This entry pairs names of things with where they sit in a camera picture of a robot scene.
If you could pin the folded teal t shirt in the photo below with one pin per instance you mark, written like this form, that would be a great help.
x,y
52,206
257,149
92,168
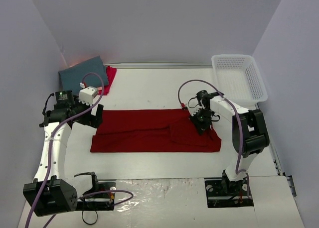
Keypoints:
x,y
70,78

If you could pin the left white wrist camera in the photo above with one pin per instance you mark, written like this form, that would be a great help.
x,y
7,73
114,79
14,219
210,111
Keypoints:
x,y
87,95

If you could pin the red t shirt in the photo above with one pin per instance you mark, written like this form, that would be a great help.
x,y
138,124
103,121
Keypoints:
x,y
151,131
111,73

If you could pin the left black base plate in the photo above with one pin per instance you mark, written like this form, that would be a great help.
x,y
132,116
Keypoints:
x,y
100,202

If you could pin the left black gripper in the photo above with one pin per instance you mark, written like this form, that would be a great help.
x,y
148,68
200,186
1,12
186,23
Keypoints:
x,y
89,116

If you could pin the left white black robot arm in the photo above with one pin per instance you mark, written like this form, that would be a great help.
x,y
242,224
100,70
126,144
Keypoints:
x,y
50,193

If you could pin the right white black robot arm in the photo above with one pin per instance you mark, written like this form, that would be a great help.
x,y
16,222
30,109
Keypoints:
x,y
249,132

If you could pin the white plastic basket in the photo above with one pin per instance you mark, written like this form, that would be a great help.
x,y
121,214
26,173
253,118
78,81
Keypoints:
x,y
239,78

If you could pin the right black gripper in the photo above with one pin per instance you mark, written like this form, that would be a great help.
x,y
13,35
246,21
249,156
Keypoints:
x,y
199,123

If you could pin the folded red t shirt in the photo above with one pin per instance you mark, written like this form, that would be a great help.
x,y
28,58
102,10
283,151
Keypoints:
x,y
111,73

